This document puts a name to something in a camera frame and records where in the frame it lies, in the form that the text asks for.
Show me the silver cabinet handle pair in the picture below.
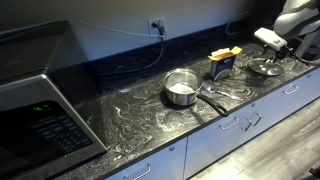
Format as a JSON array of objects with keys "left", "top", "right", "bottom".
[{"left": 241, "top": 113, "right": 262, "bottom": 131}]

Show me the silver drawer handle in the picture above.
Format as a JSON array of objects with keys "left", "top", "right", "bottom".
[
  {"left": 282, "top": 85, "right": 299, "bottom": 95},
  {"left": 219, "top": 117, "right": 240, "bottom": 130},
  {"left": 123, "top": 164, "right": 151, "bottom": 180}
]

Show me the white wall power outlet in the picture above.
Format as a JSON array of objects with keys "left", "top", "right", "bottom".
[{"left": 147, "top": 17, "right": 166, "bottom": 37}]

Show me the steel saucepan with black handle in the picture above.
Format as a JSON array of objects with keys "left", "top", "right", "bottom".
[{"left": 163, "top": 68, "right": 229, "bottom": 117}]

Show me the silver right drawer handle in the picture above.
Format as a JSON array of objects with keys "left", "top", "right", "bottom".
[{"left": 282, "top": 85, "right": 299, "bottom": 95}]

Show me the white power cable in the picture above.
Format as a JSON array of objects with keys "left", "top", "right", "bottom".
[{"left": 68, "top": 18, "right": 161, "bottom": 38}]

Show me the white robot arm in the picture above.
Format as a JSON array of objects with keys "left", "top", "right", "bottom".
[{"left": 254, "top": 0, "right": 320, "bottom": 66}]

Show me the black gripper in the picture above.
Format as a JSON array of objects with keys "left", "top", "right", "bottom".
[{"left": 262, "top": 44, "right": 293, "bottom": 63}]

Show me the glass pot lid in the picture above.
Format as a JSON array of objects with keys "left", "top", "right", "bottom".
[{"left": 247, "top": 57, "right": 284, "bottom": 76}]

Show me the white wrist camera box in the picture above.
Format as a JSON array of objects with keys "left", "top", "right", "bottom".
[{"left": 254, "top": 27, "right": 287, "bottom": 51}]

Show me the blue open food box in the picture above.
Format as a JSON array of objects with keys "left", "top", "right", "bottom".
[{"left": 208, "top": 46, "right": 242, "bottom": 81}]

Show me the silver left drawer handle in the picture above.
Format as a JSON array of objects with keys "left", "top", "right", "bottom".
[{"left": 123, "top": 164, "right": 151, "bottom": 180}]

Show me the stainless steel microwave oven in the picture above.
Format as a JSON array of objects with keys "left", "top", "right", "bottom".
[{"left": 0, "top": 21, "right": 105, "bottom": 180}]

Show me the silver metal fork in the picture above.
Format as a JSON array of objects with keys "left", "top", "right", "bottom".
[{"left": 202, "top": 84, "right": 243, "bottom": 101}]

